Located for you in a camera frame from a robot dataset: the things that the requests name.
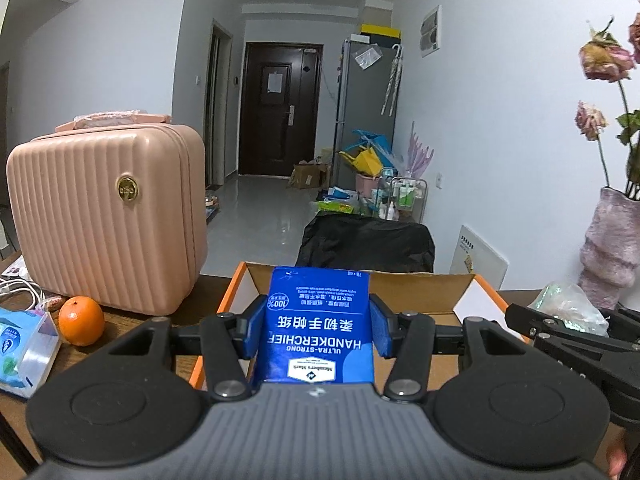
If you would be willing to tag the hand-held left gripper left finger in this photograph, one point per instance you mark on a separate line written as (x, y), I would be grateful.
(255, 327)

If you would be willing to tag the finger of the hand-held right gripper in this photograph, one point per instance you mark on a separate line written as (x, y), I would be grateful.
(631, 312)
(520, 317)

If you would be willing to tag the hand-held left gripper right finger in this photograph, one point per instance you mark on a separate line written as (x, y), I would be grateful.
(382, 327)

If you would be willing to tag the orange cardboard box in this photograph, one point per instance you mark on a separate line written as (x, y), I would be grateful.
(235, 285)

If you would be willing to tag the blue tissue packet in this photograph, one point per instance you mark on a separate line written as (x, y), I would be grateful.
(315, 320)

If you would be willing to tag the blue soft tissue pack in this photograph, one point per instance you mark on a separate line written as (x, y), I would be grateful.
(25, 350)

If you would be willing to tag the person's right hand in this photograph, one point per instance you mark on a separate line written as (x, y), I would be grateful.
(617, 461)

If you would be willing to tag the clear plastic bag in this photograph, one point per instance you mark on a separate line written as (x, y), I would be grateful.
(570, 307)

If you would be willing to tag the pink textured vase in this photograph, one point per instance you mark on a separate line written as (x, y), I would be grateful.
(607, 250)

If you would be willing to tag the white flat board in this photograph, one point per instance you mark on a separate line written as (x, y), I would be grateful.
(480, 260)

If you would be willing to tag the metal cart with bottles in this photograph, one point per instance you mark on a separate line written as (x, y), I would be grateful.
(402, 195)

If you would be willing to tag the pink bucket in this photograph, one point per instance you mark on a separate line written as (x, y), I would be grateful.
(367, 187)

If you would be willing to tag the brown cardboard carton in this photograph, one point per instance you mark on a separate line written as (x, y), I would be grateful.
(307, 176)

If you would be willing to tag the yellow bag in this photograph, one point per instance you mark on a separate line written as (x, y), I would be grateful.
(365, 160)

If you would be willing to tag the orange fruit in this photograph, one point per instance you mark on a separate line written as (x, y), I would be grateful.
(81, 321)

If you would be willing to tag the pink ribbed suitcase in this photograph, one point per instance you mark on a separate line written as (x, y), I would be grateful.
(100, 220)

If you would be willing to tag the dark wooden door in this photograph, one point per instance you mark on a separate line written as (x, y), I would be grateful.
(260, 130)

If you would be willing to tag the grey refrigerator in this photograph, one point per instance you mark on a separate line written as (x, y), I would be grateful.
(365, 95)

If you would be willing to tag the folded white umbrella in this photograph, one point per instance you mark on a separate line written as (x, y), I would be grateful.
(392, 85)

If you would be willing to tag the white paper notice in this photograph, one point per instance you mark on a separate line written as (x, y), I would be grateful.
(275, 82)

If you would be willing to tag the white printed card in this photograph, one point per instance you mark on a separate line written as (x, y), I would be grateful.
(12, 269)

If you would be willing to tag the dried rose bouquet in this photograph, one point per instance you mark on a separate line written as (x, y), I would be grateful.
(602, 57)

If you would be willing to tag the clear bag on refrigerator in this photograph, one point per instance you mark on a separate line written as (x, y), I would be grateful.
(368, 56)

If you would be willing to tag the yellow and black box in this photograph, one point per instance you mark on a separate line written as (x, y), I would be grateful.
(382, 31)

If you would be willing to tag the side door frame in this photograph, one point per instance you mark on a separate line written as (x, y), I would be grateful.
(220, 105)

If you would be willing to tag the white wall electrical panel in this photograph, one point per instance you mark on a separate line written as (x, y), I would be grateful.
(430, 32)

